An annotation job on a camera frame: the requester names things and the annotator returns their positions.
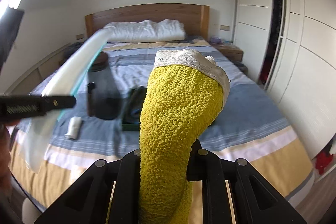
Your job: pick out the white sliding wardrobe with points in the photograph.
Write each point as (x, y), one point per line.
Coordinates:
(302, 76)

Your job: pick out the white cloth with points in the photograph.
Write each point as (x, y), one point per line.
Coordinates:
(73, 128)

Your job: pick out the left wall switch plate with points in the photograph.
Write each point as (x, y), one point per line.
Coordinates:
(80, 36)

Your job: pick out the dark clothes pile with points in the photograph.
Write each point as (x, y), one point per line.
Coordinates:
(70, 50)

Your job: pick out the yellow textured towel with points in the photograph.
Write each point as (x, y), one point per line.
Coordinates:
(186, 91)

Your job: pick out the smoky glass pitcher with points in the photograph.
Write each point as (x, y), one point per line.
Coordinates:
(103, 98)

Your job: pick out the person's left hand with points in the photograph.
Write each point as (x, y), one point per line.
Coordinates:
(5, 158)

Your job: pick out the purple items on nightstand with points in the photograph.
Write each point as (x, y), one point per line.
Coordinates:
(219, 41)

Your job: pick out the right wooden nightstand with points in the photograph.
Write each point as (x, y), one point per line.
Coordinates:
(230, 51)

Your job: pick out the wall switch plate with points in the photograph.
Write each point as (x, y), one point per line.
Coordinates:
(224, 28)
(80, 36)

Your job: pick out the white pillow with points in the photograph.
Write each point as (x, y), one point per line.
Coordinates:
(146, 31)

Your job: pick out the right wall switch plate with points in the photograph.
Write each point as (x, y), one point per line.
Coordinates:
(224, 28)

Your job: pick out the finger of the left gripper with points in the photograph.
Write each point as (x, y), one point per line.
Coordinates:
(58, 102)

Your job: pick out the wooden headboard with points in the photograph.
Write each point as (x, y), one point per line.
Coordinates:
(195, 18)

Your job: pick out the dark green tray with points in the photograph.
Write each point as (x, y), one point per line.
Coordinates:
(131, 124)

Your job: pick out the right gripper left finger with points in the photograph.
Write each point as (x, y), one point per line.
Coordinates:
(107, 192)

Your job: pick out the red object by wardrobe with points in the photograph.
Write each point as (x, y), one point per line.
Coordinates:
(323, 159)

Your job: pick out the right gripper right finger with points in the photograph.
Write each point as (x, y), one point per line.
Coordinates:
(235, 192)

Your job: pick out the striped bed quilt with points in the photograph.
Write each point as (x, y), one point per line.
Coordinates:
(250, 126)

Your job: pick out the translucent plastic sleeve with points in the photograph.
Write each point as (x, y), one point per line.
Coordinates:
(60, 92)

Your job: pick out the dark teal fluffy towel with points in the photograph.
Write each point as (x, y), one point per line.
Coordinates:
(135, 104)

